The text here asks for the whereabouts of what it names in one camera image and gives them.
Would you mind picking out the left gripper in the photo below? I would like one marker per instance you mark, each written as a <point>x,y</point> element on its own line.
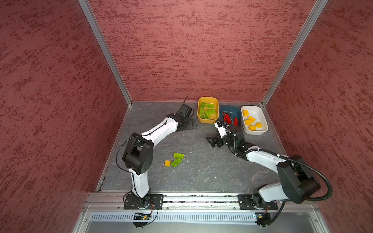
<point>191,125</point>

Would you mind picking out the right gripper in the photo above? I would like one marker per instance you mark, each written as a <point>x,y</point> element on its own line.
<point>213,143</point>

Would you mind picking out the red long lego brick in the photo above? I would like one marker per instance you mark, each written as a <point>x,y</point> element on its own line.
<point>227,118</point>

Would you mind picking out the green long lego brick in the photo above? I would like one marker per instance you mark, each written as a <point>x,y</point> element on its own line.
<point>176,162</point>
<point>209,106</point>

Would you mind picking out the yellow lego cube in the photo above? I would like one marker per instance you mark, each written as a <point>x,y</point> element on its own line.
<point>252,127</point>

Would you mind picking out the small orange lego brick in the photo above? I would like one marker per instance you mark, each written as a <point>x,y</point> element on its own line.
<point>167,163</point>

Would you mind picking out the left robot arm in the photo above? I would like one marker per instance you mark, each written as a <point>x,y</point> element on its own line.
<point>138,156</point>

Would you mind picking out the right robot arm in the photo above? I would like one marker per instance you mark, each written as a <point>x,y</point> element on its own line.
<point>298,182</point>

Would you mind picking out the yellow plastic bin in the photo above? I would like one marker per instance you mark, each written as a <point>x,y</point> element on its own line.
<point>214,117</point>

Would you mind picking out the teal plastic bin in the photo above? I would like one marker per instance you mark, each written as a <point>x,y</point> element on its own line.
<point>232,111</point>

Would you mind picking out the white plastic bin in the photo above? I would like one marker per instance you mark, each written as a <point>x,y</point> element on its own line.
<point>258,114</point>

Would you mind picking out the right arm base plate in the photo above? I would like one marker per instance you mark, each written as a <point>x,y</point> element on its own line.
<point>247,202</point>

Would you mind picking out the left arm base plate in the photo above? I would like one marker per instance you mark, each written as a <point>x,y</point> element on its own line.
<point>133,202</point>

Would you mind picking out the aluminium front rail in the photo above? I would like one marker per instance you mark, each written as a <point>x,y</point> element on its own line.
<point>188,207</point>

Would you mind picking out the left corner aluminium post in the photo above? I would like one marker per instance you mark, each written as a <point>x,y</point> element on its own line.
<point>93,23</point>

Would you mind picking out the corner aluminium post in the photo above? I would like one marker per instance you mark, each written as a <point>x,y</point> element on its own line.
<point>93,23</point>
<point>300,39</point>

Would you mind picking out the right corner aluminium post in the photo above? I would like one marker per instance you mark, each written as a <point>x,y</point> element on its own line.
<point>300,39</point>

